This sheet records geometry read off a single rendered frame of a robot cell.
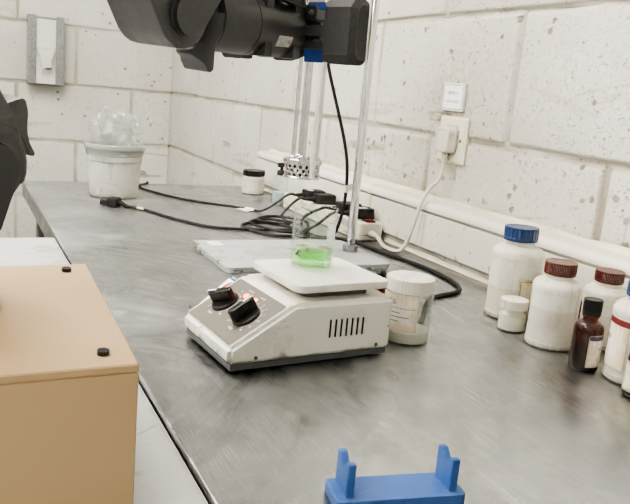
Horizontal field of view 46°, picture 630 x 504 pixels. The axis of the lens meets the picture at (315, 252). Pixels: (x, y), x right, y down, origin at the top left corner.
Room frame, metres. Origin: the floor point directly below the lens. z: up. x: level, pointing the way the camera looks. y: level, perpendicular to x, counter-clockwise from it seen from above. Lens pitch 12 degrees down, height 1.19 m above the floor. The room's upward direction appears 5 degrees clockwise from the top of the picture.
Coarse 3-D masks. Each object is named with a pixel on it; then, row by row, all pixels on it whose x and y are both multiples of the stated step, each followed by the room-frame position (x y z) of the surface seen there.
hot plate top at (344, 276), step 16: (272, 272) 0.81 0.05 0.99; (288, 272) 0.81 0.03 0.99; (304, 272) 0.82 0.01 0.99; (320, 272) 0.82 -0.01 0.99; (336, 272) 0.83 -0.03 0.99; (352, 272) 0.84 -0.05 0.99; (368, 272) 0.84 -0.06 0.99; (304, 288) 0.76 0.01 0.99; (320, 288) 0.77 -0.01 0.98; (336, 288) 0.78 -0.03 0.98; (352, 288) 0.79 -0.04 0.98; (368, 288) 0.80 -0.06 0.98
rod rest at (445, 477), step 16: (448, 448) 0.52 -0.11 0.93; (352, 464) 0.48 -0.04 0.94; (448, 464) 0.51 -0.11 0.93; (336, 480) 0.50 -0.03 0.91; (352, 480) 0.48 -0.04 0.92; (368, 480) 0.51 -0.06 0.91; (384, 480) 0.51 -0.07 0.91; (400, 480) 0.51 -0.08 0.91; (416, 480) 0.51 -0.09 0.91; (432, 480) 0.52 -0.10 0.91; (448, 480) 0.50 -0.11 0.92; (336, 496) 0.48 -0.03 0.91; (352, 496) 0.48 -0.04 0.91; (368, 496) 0.48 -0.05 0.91; (384, 496) 0.49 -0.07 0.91; (400, 496) 0.49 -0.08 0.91; (416, 496) 0.49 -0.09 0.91; (432, 496) 0.49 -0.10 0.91; (448, 496) 0.50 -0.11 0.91; (464, 496) 0.50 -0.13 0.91
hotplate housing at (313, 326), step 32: (288, 288) 0.81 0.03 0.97; (192, 320) 0.80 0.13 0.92; (288, 320) 0.74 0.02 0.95; (320, 320) 0.76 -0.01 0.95; (352, 320) 0.78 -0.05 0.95; (384, 320) 0.81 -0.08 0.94; (224, 352) 0.72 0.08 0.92; (256, 352) 0.72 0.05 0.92; (288, 352) 0.74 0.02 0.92; (320, 352) 0.76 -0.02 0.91; (352, 352) 0.79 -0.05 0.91; (384, 352) 0.81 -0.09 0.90
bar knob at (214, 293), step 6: (216, 288) 0.81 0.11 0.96; (222, 288) 0.80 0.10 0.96; (228, 288) 0.80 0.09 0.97; (210, 294) 0.80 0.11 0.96; (216, 294) 0.80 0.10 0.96; (222, 294) 0.80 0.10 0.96; (228, 294) 0.79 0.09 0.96; (234, 294) 0.80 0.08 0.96; (216, 300) 0.80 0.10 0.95; (222, 300) 0.80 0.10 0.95; (228, 300) 0.80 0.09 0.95; (234, 300) 0.80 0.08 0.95; (216, 306) 0.79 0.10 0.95; (222, 306) 0.79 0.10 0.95; (228, 306) 0.79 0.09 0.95
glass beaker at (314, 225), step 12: (300, 204) 0.87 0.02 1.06; (312, 204) 0.87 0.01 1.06; (336, 204) 0.84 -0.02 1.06; (300, 216) 0.83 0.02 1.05; (312, 216) 0.82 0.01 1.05; (324, 216) 0.83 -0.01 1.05; (336, 216) 0.84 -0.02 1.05; (300, 228) 0.83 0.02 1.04; (312, 228) 0.82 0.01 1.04; (324, 228) 0.83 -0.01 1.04; (300, 240) 0.83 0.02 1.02; (312, 240) 0.82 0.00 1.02; (324, 240) 0.83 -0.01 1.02; (300, 252) 0.83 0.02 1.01; (312, 252) 0.82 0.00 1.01; (324, 252) 0.83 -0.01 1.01; (300, 264) 0.83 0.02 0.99; (312, 264) 0.82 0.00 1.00; (324, 264) 0.83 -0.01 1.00
